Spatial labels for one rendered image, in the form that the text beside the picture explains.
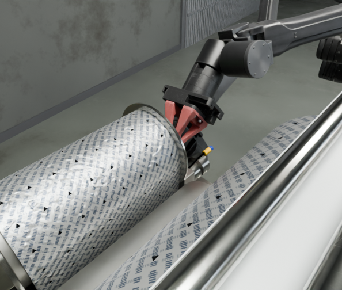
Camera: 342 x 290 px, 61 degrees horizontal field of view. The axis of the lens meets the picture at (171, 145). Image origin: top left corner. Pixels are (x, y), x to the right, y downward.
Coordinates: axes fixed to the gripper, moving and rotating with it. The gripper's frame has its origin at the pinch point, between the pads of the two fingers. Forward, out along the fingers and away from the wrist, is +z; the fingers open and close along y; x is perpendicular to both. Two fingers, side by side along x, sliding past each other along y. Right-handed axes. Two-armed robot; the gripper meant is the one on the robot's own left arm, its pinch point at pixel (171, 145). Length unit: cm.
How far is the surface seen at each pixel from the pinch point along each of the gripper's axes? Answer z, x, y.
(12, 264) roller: 19.3, 21.7, -4.5
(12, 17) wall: -46, -54, 222
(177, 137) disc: -0.5, 7.8, -5.7
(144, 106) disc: -2.6, 9.9, 0.6
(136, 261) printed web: 9.4, 27.1, -20.1
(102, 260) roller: 16.9, 13.3, -7.9
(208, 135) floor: -39, -185, 96
